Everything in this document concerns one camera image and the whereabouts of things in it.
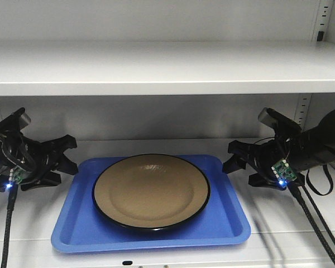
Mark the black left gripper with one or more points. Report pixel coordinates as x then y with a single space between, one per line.
40 160

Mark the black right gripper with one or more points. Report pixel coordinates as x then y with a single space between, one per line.
261 158

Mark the blue plastic tray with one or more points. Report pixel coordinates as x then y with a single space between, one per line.
81 228

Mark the beige plate with black rim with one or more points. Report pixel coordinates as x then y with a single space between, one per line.
151 191

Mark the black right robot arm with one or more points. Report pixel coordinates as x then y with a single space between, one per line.
301 150

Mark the white upper cabinet shelf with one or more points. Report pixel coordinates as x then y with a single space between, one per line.
53 68

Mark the green left circuit board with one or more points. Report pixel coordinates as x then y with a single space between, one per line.
15 177

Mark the green circuit board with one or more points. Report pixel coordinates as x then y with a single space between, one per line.
15 177
283 173

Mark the green right circuit board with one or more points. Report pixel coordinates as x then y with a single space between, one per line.
283 173

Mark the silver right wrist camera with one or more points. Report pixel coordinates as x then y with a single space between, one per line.
282 125

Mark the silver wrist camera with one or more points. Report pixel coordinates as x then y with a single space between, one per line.
16 121
282 125

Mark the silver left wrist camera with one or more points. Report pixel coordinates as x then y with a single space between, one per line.
16 121

